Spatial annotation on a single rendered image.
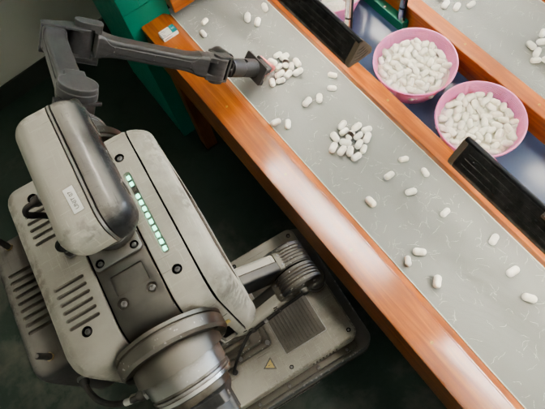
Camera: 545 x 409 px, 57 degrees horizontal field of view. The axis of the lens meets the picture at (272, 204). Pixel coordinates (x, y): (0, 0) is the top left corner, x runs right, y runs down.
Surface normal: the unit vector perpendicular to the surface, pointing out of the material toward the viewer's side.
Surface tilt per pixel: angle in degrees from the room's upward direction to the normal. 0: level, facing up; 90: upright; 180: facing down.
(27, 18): 90
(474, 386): 0
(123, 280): 0
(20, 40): 90
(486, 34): 0
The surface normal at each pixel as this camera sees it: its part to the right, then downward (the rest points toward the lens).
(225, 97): -0.11, -0.38
